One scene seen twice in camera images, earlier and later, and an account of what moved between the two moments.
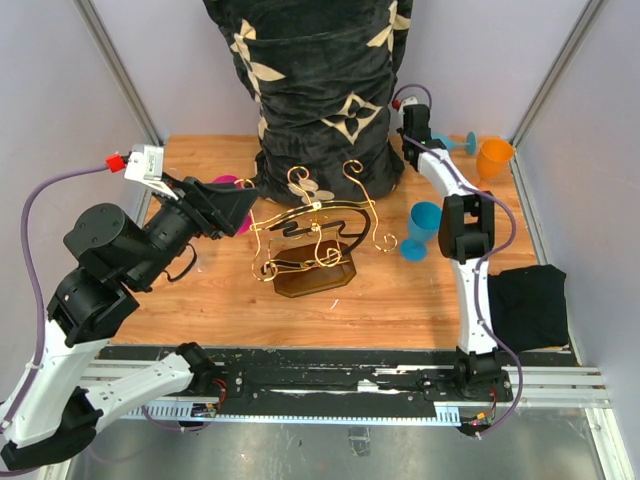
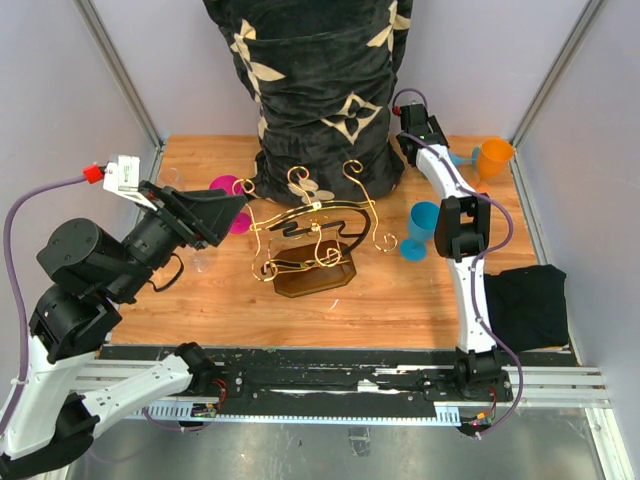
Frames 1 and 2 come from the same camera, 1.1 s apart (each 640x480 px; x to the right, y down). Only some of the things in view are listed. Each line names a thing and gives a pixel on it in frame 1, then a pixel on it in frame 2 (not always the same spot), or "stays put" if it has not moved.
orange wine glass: x=494 y=158 stays put
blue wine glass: x=424 y=225 stays put
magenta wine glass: x=230 y=180 stays put
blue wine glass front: x=449 y=142 -> x=459 y=160
